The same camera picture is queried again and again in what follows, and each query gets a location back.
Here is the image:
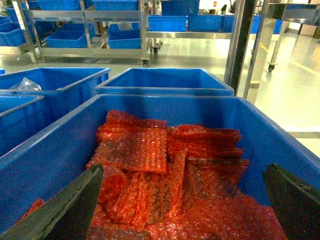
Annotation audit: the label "steel side table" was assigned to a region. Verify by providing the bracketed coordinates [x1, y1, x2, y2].
[257, 0, 320, 73]

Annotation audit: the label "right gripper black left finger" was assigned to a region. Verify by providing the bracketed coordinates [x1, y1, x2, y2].
[0, 164, 103, 240]

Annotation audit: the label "steel shelf rack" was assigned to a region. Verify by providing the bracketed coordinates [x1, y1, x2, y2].
[224, 0, 257, 97]

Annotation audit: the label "empty blue bin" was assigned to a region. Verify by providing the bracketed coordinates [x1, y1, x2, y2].
[0, 94, 53, 156]
[96, 68, 235, 97]

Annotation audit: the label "blue bin with red wrap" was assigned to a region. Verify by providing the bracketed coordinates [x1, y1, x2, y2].
[0, 94, 320, 240]

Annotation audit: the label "empty blue bin rear right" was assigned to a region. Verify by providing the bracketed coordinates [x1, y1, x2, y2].
[96, 68, 235, 97]

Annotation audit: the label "red bubble wrap bags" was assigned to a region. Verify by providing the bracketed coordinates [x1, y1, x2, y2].
[15, 110, 286, 240]

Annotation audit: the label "clear plastic bag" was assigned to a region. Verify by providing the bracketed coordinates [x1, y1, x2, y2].
[9, 77, 42, 91]

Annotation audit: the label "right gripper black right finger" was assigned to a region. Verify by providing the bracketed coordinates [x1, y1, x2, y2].
[263, 163, 320, 240]

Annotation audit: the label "rear steel shelf cart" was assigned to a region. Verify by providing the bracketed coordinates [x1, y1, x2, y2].
[0, 0, 233, 67]

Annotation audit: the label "empty blue bin front left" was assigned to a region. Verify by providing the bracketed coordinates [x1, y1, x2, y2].
[0, 94, 53, 156]

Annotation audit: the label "blue bin with clear bag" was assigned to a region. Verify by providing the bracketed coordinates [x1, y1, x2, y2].
[0, 67, 111, 122]

